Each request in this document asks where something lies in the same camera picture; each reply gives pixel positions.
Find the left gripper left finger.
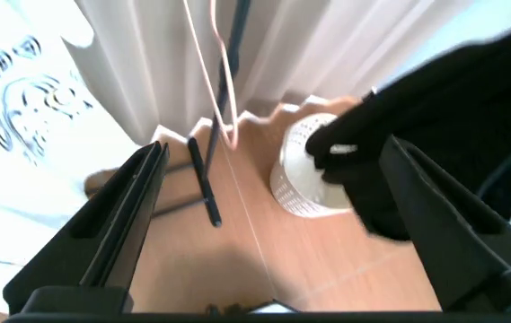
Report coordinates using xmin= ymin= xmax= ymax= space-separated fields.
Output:
xmin=3 ymin=141 xmax=171 ymax=315

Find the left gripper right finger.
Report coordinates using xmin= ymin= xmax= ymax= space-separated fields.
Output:
xmin=378 ymin=135 xmax=511 ymax=314

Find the white garment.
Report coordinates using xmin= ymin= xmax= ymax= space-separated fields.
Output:
xmin=0 ymin=0 xmax=142 ymax=314

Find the black garment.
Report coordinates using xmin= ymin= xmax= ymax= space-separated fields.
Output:
xmin=304 ymin=17 xmax=511 ymax=243

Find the pink clothes hanger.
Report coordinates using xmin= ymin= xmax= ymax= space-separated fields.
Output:
xmin=181 ymin=0 xmax=241 ymax=152

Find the black clothes rack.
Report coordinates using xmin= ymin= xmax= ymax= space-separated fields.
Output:
xmin=86 ymin=0 xmax=252 ymax=229

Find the white laundry basket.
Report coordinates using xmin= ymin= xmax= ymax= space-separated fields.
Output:
xmin=269 ymin=112 xmax=355 ymax=220

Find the beige curtain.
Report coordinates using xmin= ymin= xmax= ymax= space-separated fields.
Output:
xmin=73 ymin=0 xmax=476 ymax=144

